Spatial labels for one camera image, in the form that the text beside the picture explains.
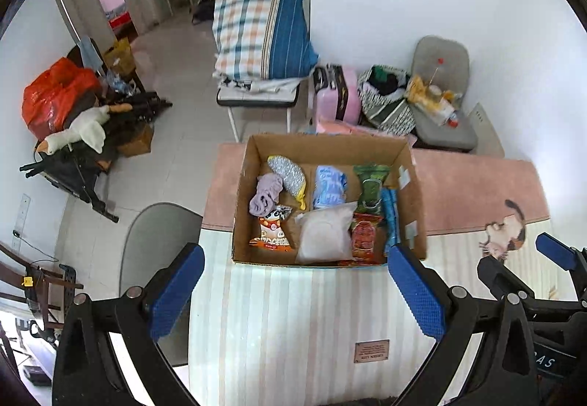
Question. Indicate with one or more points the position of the long blue packet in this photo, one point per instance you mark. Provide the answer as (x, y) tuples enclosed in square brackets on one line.
[(392, 218)]

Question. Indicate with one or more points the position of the white soft pouch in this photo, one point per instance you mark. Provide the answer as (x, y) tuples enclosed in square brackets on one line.
[(323, 234)]

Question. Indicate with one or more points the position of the small brown cardboard box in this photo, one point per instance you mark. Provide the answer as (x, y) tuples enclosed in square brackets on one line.
[(136, 140)]

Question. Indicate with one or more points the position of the orange plastic bag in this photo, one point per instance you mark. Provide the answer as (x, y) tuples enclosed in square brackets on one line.
[(50, 98)]

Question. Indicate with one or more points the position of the white wall socket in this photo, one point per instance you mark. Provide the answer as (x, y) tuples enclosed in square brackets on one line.
[(22, 215)]

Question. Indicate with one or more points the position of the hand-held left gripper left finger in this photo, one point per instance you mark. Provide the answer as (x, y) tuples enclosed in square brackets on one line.
[(176, 291)]

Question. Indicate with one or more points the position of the yellow paper bag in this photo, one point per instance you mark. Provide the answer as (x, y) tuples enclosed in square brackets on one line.
[(120, 55)]

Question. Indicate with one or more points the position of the grey padded chair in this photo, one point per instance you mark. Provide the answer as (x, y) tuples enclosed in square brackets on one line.
[(442, 135)]

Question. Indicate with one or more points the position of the green snack packet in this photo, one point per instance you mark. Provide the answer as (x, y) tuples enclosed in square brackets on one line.
[(370, 188)]

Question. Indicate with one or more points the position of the red snack packet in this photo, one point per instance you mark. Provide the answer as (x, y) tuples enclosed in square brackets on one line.
[(367, 238)]

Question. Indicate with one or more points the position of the blue tissue pack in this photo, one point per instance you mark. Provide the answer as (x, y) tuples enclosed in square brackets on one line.
[(330, 188)]

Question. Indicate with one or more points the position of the black folded frame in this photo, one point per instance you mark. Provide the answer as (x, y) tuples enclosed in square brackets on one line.
[(78, 172)]

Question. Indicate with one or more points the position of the grey round-backed chair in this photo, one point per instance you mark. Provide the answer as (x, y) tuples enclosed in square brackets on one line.
[(156, 241)]

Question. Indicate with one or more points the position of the yellow plastic bag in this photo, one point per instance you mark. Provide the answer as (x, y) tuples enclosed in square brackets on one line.
[(419, 91)]

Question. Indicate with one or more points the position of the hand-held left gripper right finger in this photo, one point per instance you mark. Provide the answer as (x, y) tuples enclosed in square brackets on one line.
[(415, 291)]

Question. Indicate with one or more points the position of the small black box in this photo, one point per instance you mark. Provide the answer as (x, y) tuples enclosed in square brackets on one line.
[(36, 375)]

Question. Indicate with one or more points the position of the purple cloth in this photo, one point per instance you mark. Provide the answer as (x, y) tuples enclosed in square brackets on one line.
[(266, 195)]

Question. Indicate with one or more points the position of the light blue cloth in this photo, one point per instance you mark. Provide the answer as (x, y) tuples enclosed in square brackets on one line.
[(91, 51)]

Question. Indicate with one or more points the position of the white patterned cloth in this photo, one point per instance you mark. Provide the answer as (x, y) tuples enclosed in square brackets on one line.
[(247, 84)]

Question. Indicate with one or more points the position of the dark wooden chair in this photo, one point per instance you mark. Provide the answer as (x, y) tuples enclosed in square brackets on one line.
[(46, 286)]

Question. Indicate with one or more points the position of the pink suitcase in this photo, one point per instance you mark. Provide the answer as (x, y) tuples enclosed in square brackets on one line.
[(348, 94)]

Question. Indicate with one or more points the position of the silver yellow snack bag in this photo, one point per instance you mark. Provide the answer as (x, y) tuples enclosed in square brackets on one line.
[(286, 172)]

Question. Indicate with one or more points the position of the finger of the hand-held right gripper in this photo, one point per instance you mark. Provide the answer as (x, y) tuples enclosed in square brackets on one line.
[(557, 250), (502, 282)]

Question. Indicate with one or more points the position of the black white patterned bag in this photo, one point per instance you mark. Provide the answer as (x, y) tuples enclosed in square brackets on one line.
[(387, 110)]

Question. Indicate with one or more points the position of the white goose plush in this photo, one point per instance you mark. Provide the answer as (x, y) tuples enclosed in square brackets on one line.
[(87, 130)]

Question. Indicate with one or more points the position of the white folding table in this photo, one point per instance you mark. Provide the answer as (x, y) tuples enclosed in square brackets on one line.
[(257, 98)]

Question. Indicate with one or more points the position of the orange snack packet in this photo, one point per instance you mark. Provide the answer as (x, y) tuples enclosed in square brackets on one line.
[(271, 231)]

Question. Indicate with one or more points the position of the folded plaid quilt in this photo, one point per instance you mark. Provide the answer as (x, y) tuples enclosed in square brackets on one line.
[(261, 29)]

